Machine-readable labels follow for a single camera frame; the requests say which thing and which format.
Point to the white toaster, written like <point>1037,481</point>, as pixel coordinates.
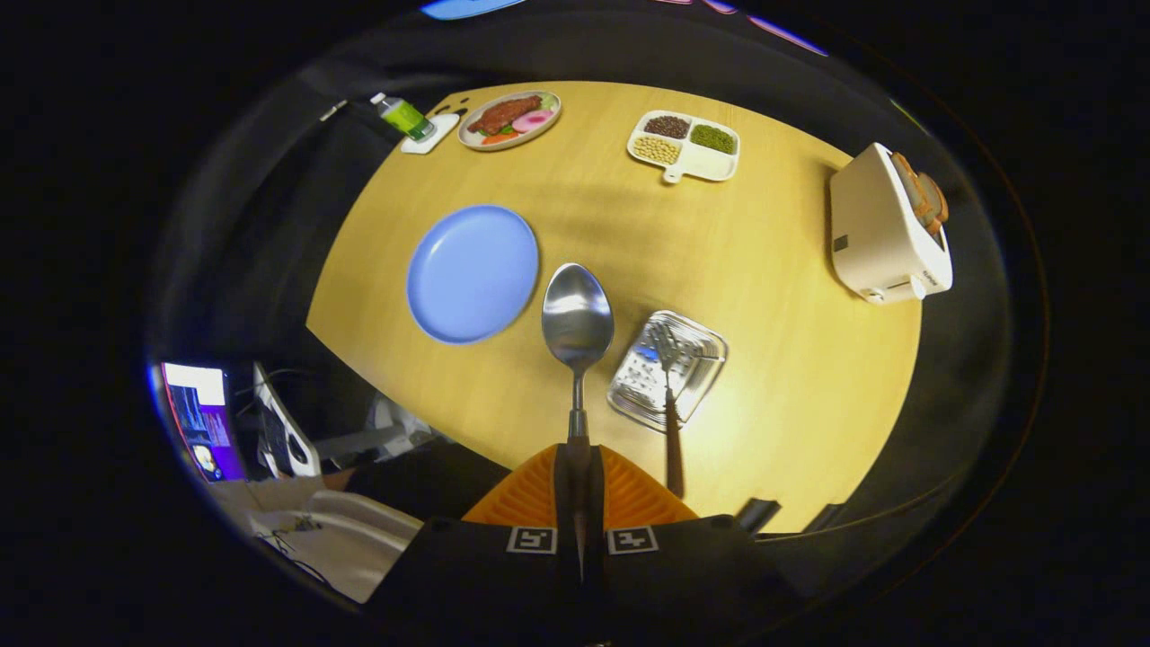
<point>876,234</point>

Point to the metal spoon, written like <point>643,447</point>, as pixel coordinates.
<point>577,314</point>

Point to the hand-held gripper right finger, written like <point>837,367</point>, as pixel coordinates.
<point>597,485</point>

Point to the white desktop device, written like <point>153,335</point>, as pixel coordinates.
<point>287,449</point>

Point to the green drink bottle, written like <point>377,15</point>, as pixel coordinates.
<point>406,117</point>

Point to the lit computer screen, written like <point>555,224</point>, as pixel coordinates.
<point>202,422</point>

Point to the perforated metal tray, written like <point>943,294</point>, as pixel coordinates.
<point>692,359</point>

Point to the white square coaster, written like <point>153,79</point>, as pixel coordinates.
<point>429,144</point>

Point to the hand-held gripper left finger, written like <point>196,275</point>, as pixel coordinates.
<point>563,485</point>

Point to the blue plate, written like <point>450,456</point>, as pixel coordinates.
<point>472,274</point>

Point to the white divided bean dish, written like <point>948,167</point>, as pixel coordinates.
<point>710,164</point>

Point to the white cloth clip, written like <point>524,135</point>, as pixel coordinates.
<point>332,110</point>

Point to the pink ham slice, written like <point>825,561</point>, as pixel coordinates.
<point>534,120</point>

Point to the brown meat piece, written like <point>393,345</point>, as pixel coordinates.
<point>503,114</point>

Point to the toast bread slice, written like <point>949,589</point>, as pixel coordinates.
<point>936,202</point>
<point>909,189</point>

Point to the white plate of food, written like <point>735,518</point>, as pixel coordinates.
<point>548,103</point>

